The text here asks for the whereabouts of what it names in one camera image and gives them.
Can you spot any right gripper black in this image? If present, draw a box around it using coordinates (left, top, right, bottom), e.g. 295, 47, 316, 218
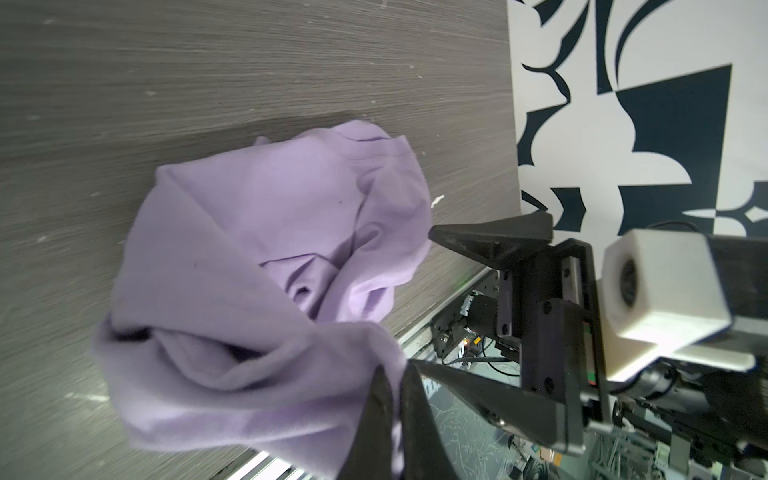
413, 211, 610, 455

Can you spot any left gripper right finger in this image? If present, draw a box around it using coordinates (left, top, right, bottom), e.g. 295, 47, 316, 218
400, 362, 459, 480

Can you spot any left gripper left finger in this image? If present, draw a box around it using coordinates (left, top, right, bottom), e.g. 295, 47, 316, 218
337, 366, 394, 480

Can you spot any purple cloth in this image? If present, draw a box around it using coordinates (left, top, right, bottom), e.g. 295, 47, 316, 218
93, 120, 432, 478

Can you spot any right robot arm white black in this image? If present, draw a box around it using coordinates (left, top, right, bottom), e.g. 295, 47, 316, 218
419, 212, 767, 465

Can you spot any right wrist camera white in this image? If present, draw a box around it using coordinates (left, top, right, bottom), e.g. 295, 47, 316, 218
598, 229, 756, 382

